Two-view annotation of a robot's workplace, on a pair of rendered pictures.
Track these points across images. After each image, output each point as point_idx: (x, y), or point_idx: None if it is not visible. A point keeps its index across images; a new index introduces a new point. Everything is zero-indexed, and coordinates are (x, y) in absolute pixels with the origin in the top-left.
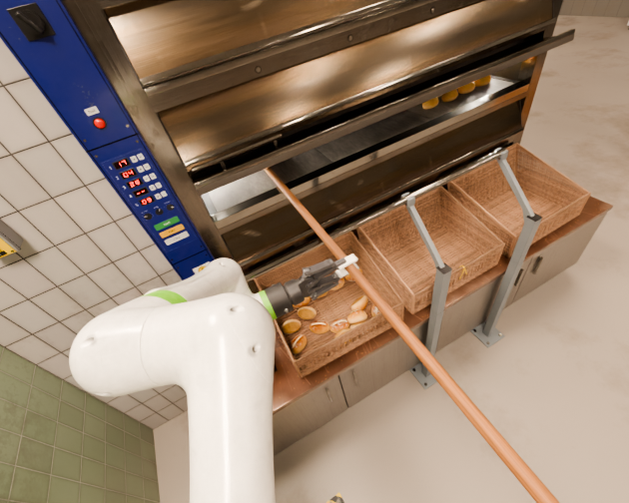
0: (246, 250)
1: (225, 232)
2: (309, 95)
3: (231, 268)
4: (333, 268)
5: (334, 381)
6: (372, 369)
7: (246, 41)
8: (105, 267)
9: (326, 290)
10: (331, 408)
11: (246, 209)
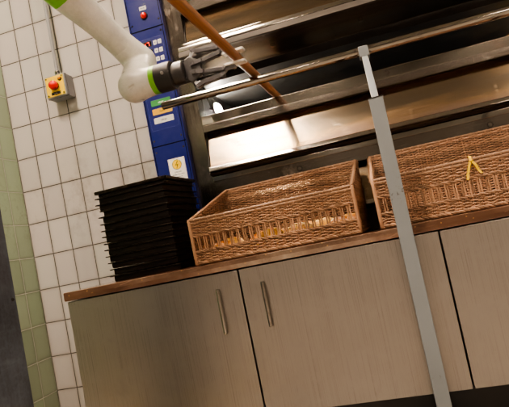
0: (225, 157)
1: (208, 130)
2: (304, 2)
3: (141, 44)
4: (216, 52)
5: (233, 286)
6: (304, 312)
7: None
8: (108, 138)
9: (210, 79)
10: (232, 374)
11: (233, 109)
